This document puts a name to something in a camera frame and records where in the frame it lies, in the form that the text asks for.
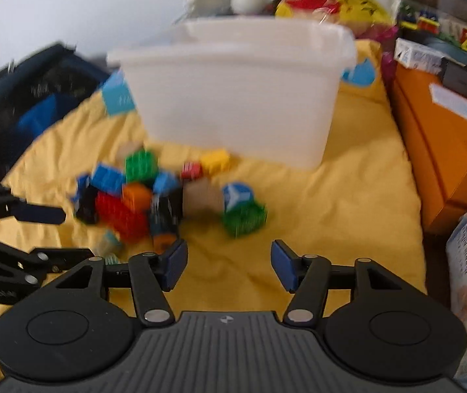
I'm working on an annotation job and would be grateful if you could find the pale teal toy block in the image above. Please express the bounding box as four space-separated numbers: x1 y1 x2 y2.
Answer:
94 231 123 256

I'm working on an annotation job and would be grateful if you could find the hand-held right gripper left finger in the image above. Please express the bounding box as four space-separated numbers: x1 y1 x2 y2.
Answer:
39 238 188 328

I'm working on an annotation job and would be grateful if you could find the blue round disc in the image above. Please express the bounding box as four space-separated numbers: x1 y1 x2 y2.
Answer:
222 182 255 214

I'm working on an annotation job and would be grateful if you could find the orange box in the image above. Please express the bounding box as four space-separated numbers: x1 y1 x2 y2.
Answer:
389 63 467 236

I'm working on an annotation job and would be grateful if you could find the orange toy brick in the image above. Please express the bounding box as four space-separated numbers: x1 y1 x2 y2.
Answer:
122 182 152 211

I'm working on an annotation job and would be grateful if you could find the white plastic bin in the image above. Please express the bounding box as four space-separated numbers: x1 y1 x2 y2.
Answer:
106 17 357 170

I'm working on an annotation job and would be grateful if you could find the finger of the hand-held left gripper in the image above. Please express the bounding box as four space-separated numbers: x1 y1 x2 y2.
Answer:
0 229 95 306
0 180 67 227

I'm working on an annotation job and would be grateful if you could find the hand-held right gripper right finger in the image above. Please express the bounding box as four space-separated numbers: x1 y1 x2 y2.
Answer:
271 239 426 329

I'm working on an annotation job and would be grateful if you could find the small blue toy brick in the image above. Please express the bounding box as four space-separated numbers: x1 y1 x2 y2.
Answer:
153 172 181 195

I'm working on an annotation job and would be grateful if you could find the pink plastic toy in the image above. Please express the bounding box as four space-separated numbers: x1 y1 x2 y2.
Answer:
381 25 400 86

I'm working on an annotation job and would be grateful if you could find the light blue plastic object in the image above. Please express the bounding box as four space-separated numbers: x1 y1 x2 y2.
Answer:
342 58 377 87

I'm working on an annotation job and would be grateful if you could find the dark blue bag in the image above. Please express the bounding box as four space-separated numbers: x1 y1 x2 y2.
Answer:
0 43 113 181

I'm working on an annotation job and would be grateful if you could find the large red toy brick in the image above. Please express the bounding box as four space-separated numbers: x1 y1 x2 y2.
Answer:
94 192 150 242

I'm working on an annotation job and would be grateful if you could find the black device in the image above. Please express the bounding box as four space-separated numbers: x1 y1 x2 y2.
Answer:
439 57 467 100

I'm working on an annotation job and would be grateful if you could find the yellow printed plastic bag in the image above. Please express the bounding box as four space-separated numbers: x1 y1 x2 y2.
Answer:
274 0 393 29

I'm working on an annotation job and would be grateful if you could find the yellow blanket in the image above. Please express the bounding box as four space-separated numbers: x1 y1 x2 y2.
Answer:
0 37 426 381

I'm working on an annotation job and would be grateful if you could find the light blue cardboard box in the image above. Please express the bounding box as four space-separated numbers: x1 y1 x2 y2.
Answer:
101 69 138 116

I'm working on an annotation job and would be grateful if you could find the blue square toy brick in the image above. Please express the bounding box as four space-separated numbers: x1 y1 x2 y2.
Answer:
92 164 127 195

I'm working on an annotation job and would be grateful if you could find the small white carton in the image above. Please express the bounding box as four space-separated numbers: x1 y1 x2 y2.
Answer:
393 38 442 75

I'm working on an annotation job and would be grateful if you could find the small wooden cube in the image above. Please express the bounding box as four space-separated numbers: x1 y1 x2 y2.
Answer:
117 141 144 160

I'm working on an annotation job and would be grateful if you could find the red printed cube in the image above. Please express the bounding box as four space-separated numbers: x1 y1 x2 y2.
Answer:
181 161 203 181

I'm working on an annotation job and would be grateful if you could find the green toy brick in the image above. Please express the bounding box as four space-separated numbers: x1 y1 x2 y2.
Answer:
222 202 267 238
125 149 158 185

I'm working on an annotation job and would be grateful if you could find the yellow toy brick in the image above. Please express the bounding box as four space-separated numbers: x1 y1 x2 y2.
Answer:
200 150 232 175

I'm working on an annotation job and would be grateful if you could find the colourful wooden toy set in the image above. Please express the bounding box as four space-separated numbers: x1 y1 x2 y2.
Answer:
397 2 467 64

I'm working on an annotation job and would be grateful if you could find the large wooden cube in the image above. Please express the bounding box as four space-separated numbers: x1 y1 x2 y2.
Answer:
182 180 224 217

